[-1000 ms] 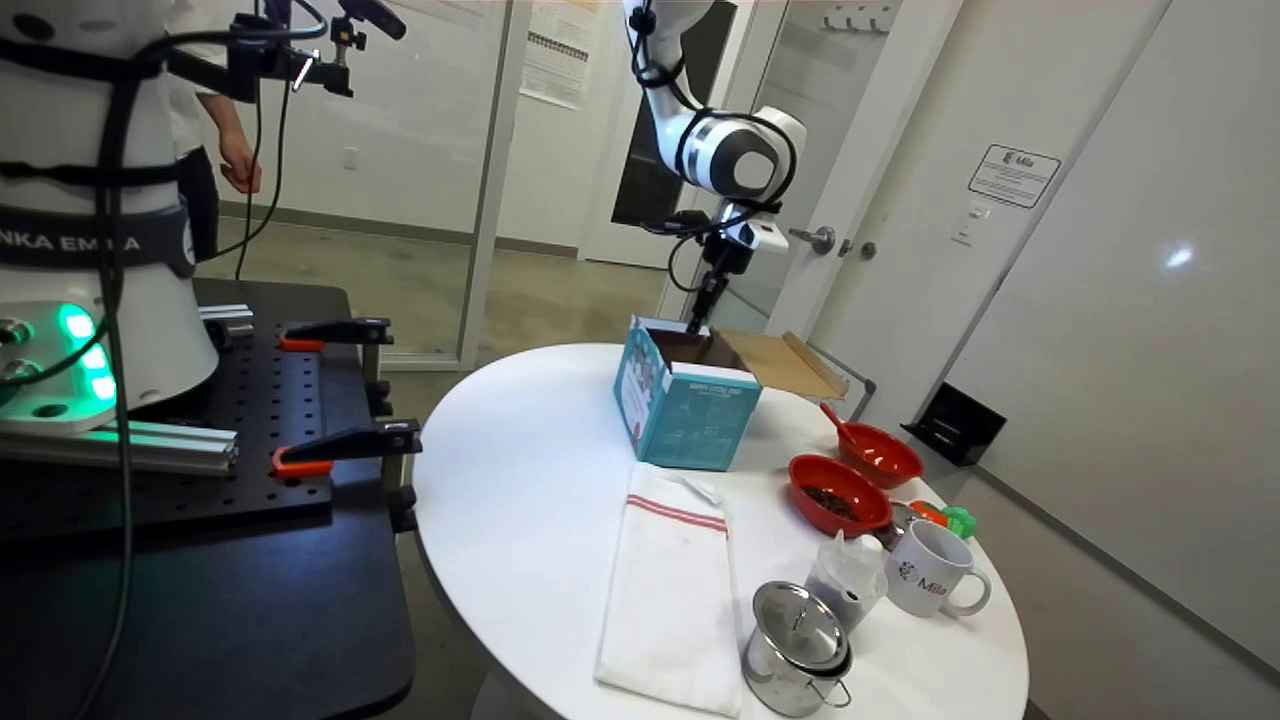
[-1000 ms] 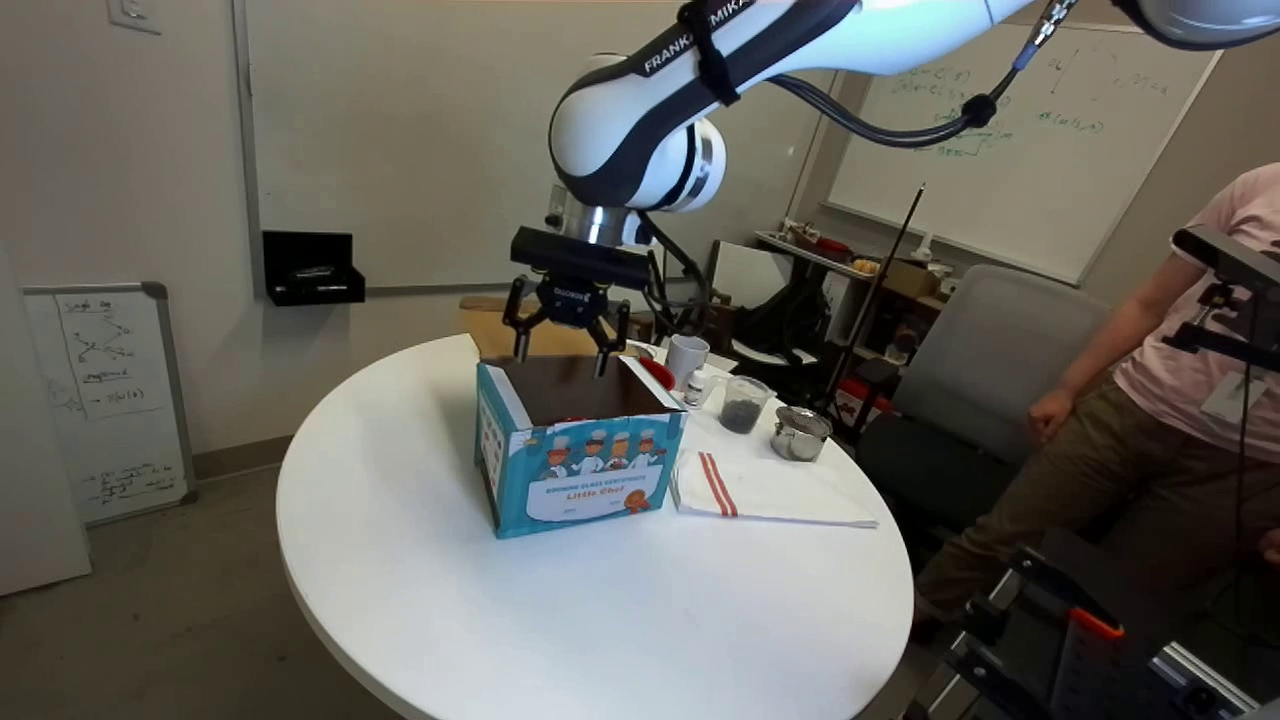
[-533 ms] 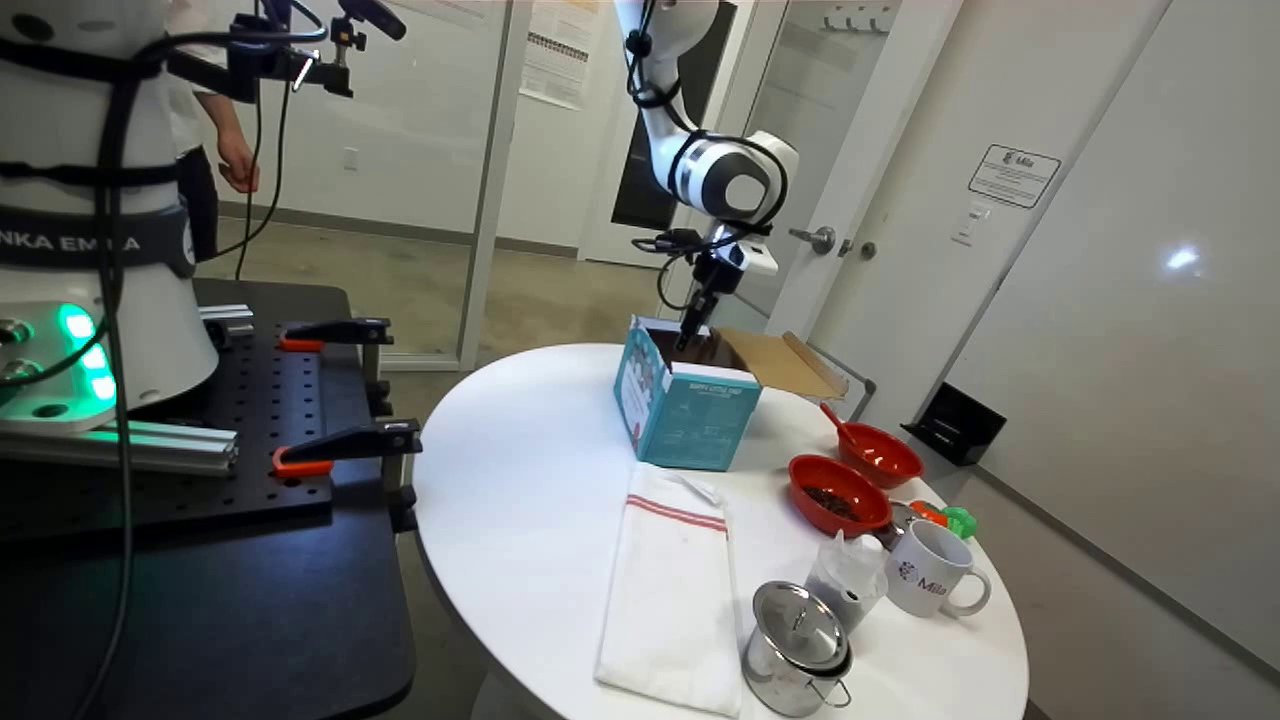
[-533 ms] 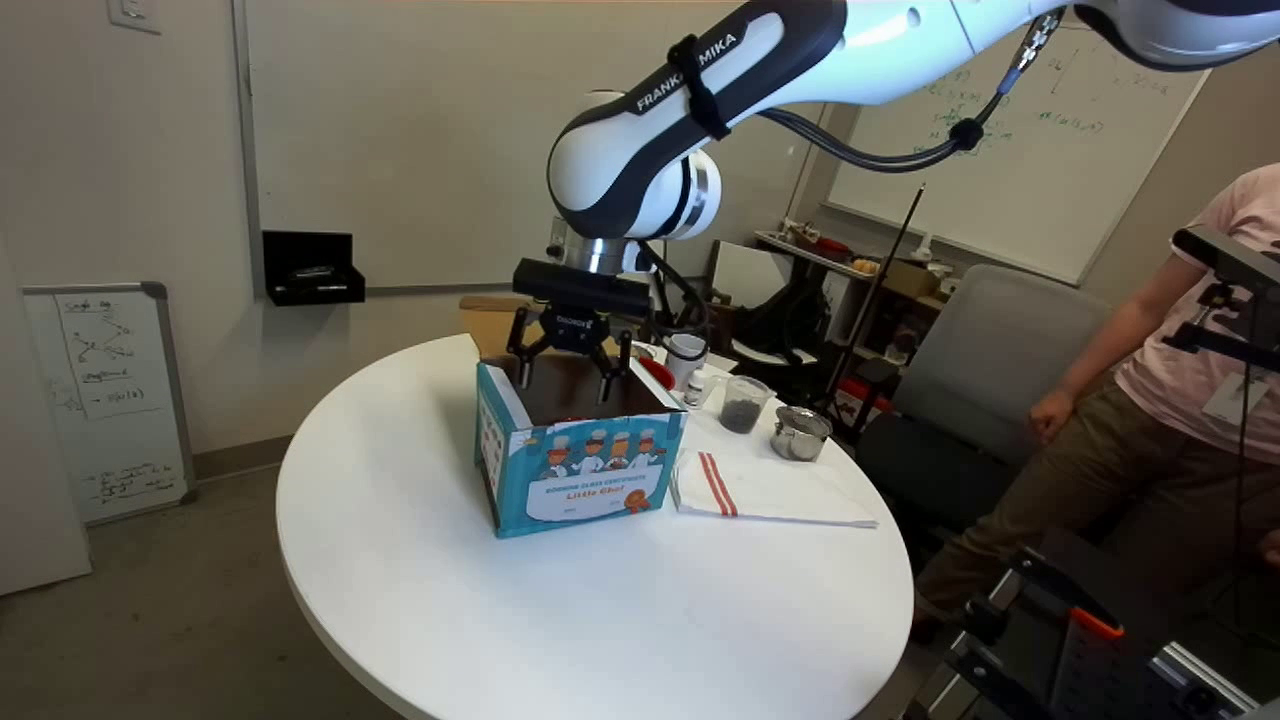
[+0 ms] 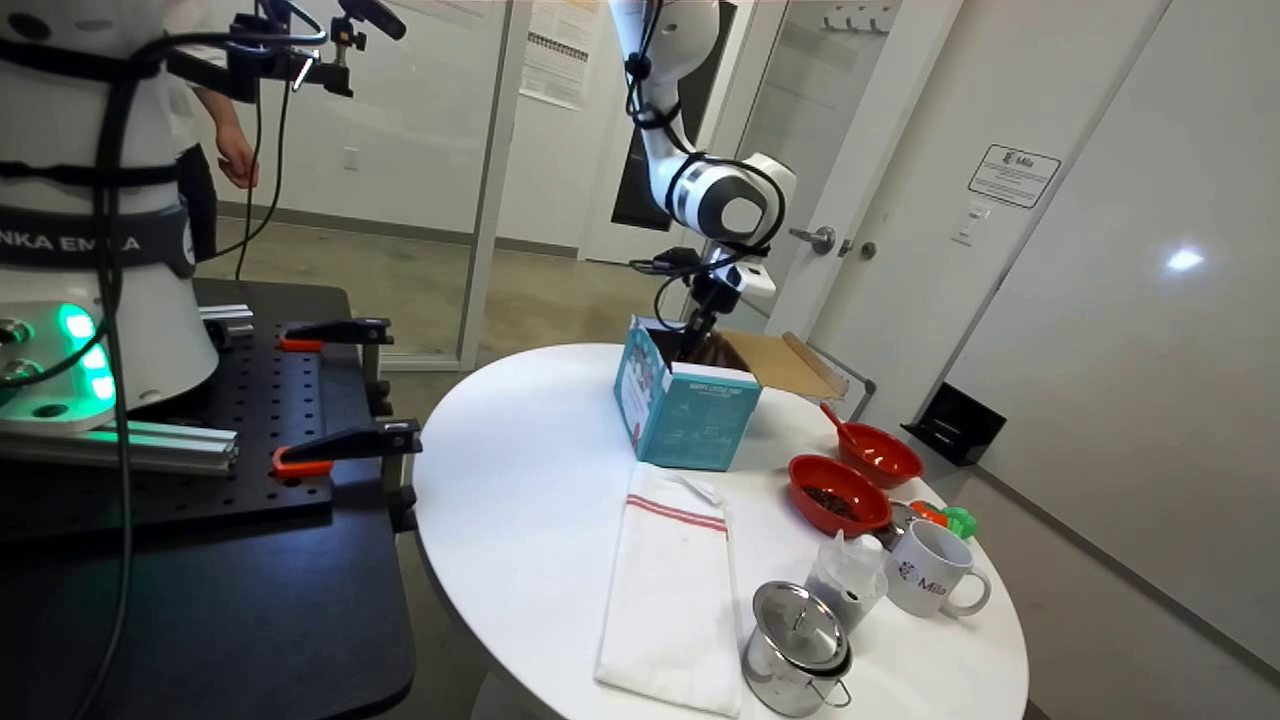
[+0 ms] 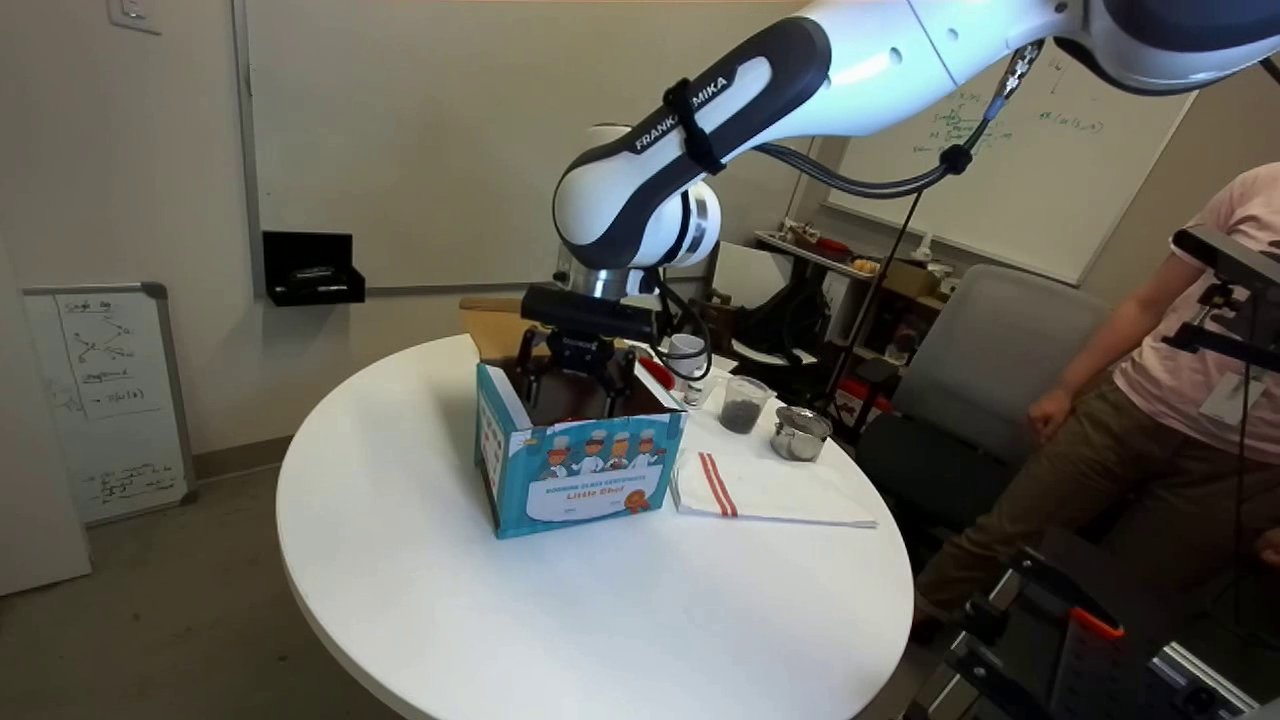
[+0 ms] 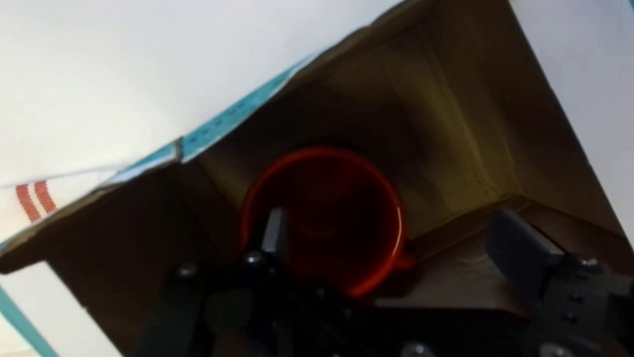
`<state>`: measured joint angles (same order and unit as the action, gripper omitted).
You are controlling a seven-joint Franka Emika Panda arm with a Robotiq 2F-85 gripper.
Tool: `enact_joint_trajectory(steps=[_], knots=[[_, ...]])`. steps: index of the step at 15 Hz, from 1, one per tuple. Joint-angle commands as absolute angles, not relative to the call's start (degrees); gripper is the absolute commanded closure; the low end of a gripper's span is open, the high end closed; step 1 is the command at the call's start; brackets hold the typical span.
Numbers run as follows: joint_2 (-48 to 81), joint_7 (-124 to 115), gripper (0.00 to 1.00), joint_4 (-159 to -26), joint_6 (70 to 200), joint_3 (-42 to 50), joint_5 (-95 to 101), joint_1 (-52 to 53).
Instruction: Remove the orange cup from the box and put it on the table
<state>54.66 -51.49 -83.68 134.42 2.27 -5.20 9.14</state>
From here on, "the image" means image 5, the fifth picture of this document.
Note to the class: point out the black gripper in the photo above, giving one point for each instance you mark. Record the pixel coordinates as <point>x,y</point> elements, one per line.
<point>708,306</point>

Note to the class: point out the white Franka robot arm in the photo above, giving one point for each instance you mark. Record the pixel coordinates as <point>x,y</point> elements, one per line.
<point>720,203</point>

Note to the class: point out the teal cardboard box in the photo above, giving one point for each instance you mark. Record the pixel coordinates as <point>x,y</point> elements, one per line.
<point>682,412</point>

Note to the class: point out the red bowl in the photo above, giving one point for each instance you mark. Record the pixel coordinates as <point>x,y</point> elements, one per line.
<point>838,492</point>

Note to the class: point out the white towel with red stripes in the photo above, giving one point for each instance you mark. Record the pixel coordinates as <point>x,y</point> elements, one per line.
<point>667,603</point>

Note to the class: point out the black case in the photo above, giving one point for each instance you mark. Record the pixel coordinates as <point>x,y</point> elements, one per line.
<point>956,425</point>

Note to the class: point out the green and orange toy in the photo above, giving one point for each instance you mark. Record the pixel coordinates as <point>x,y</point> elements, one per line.
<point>949,517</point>

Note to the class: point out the white mug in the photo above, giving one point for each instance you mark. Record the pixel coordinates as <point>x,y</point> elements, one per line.
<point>924,567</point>

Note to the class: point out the steel pot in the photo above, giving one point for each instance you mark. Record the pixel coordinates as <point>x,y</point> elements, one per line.
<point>797,645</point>

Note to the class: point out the small black orange clamp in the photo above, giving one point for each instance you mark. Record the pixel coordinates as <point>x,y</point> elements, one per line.
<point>341,335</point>

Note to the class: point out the large black orange clamp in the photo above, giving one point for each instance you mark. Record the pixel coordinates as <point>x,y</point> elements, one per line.
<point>344,446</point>

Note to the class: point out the black perforated workbench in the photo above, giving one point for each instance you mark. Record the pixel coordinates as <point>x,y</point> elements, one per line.
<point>201,603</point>

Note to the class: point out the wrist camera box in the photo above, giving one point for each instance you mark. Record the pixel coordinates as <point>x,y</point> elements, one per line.
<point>754,283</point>

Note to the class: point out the white wall sign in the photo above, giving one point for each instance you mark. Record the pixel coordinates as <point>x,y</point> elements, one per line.
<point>1014,175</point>

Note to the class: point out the black camera on tripod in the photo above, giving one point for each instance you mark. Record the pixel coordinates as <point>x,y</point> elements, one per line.
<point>313,45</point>

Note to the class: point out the aluminium rail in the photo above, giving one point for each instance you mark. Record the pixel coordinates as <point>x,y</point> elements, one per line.
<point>135,446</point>

